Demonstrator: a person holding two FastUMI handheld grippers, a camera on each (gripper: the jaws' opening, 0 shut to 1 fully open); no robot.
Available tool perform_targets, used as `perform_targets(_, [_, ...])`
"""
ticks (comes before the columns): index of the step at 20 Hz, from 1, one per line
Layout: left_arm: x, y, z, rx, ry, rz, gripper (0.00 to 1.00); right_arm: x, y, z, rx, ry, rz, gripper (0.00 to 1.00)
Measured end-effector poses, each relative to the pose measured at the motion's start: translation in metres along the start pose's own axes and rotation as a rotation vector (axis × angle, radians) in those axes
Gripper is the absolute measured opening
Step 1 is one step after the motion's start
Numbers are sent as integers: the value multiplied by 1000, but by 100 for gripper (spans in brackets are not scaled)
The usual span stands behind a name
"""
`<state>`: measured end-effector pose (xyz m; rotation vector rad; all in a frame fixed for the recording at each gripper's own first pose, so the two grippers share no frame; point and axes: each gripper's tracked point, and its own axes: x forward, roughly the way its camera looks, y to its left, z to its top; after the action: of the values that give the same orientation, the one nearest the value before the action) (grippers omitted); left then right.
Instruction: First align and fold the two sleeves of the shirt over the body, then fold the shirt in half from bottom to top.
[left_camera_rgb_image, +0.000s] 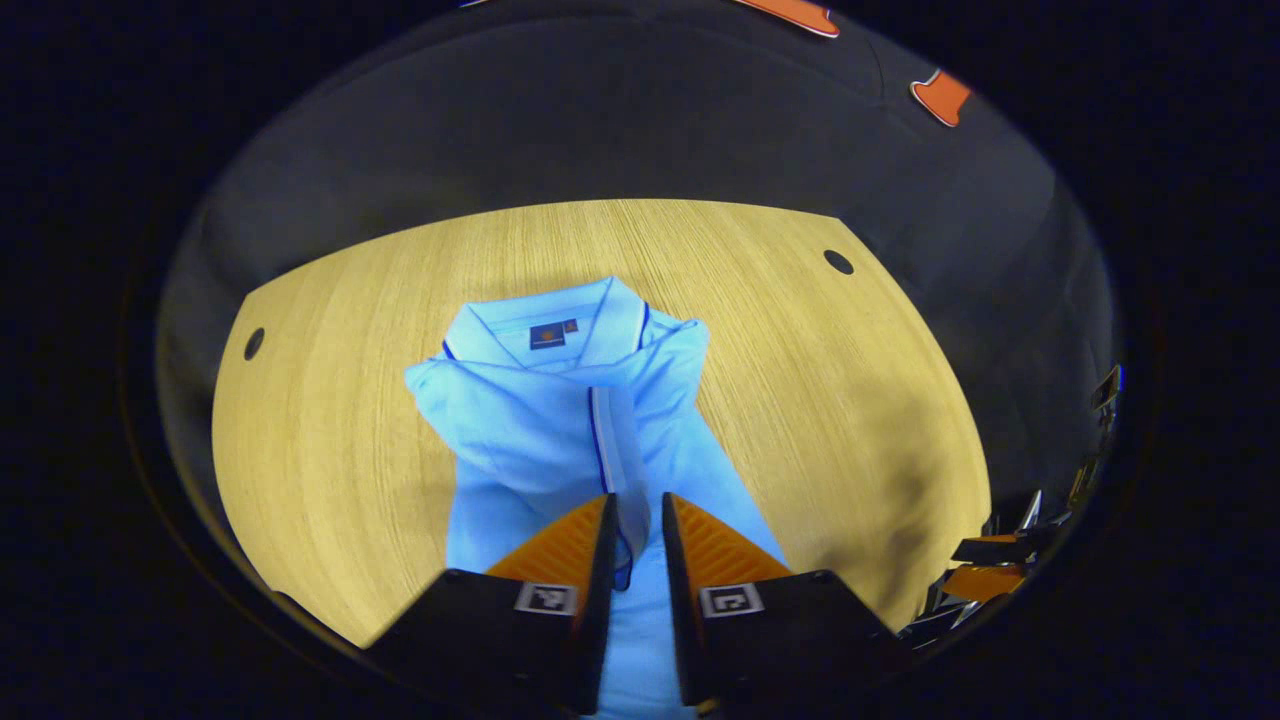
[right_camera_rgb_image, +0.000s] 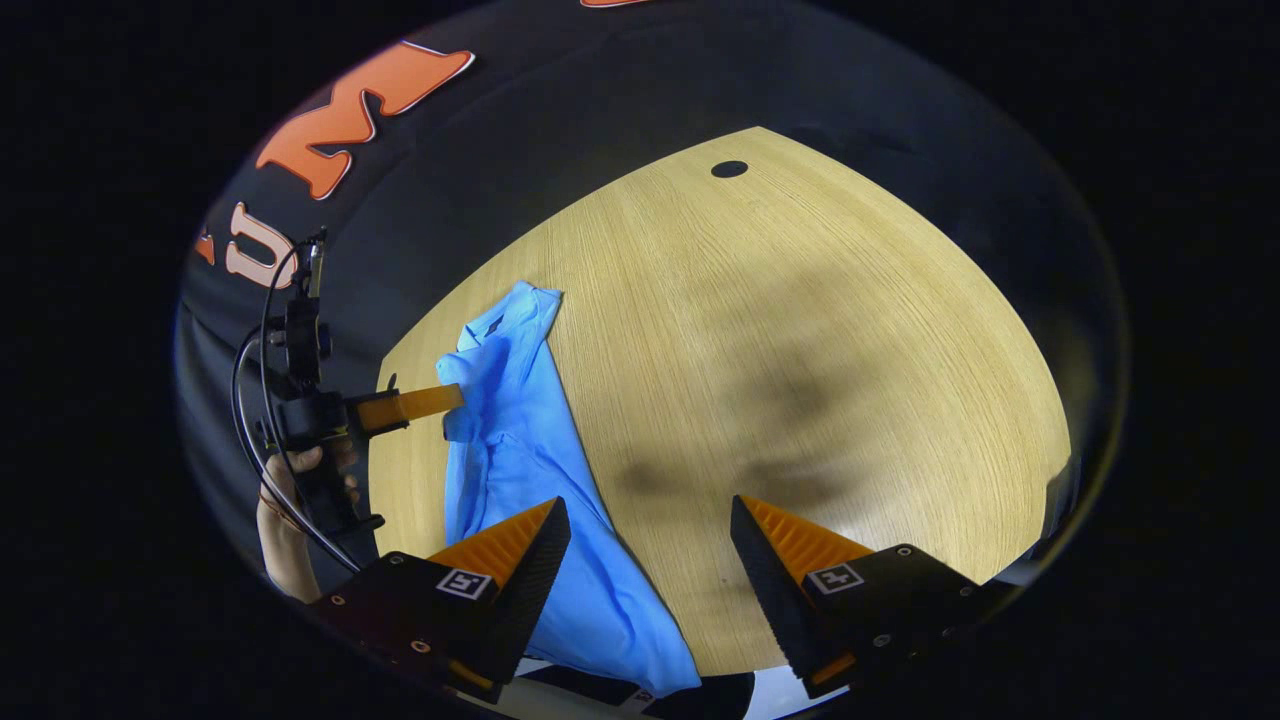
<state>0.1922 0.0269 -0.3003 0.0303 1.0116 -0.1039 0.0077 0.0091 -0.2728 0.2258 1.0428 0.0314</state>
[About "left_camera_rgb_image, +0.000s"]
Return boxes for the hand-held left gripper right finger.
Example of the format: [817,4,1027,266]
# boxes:
[660,491,909,708]

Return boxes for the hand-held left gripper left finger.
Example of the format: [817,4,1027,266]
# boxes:
[363,492,622,717]

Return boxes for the light blue T-shirt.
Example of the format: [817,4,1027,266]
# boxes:
[404,275,793,720]

